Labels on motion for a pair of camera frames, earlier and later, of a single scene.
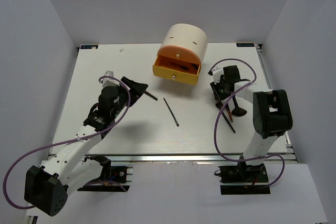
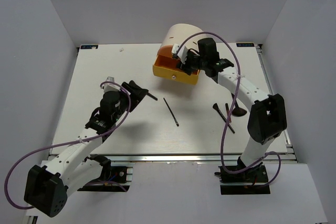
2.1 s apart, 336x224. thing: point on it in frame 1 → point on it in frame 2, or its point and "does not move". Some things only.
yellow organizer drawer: x=178 y=70 does not move
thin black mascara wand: x=171 y=112 does not move
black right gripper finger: x=223 y=93 → x=188 y=71
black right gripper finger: x=216 y=89 → x=180 y=65
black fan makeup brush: x=238 y=111 does not move
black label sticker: x=245 y=45 does not move
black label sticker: x=91 y=46 does not move
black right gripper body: x=222 y=83 → x=195 y=62
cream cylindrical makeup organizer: x=189 y=36 does not move
